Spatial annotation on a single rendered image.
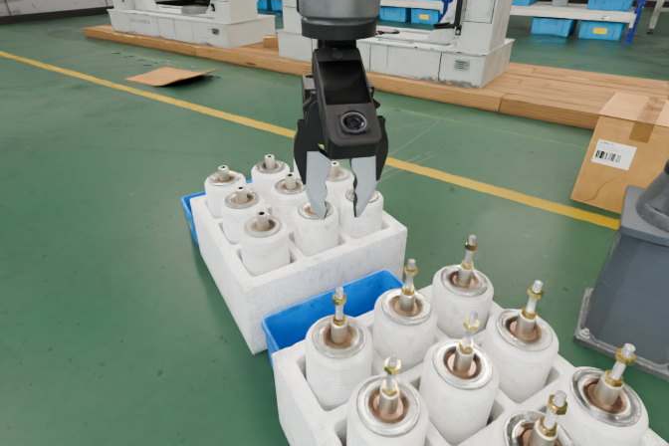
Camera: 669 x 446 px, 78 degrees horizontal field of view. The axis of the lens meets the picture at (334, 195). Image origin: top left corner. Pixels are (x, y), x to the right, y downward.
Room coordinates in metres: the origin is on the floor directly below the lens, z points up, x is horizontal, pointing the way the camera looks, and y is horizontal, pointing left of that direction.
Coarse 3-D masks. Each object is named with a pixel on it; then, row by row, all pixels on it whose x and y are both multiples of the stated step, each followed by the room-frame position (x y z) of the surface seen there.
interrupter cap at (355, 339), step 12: (324, 324) 0.42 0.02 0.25; (348, 324) 0.42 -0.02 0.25; (360, 324) 0.42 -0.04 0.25; (312, 336) 0.40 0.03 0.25; (324, 336) 0.40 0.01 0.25; (348, 336) 0.40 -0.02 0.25; (360, 336) 0.40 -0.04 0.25; (324, 348) 0.38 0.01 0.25; (336, 348) 0.38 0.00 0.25; (348, 348) 0.38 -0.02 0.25; (360, 348) 0.38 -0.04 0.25
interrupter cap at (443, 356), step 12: (444, 348) 0.38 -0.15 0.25; (480, 348) 0.38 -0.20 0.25; (444, 360) 0.36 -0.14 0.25; (480, 360) 0.36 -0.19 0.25; (444, 372) 0.34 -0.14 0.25; (456, 372) 0.35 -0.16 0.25; (468, 372) 0.35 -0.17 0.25; (480, 372) 0.34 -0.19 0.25; (492, 372) 0.34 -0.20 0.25; (456, 384) 0.33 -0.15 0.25; (468, 384) 0.33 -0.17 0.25; (480, 384) 0.33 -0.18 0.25
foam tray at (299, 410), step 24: (480, 336) 0.47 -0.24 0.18; (288, 360) 0.42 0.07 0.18; (288, 384) 0.38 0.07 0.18; (552, 384) 0.38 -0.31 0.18; (288, 408) 0.38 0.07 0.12; (312, 408) 0.34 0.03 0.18; (336, 408) 0.34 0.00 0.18; (504, 408) 0.34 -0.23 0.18; (528, 408) 0.34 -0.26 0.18; (288, 432) 0.39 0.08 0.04; (312, 432) 0.31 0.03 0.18; (336, 432) 0.32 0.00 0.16; (432, 432) 0.31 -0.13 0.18; (480, 432) 0.31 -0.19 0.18; (648, 432) 0.31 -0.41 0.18
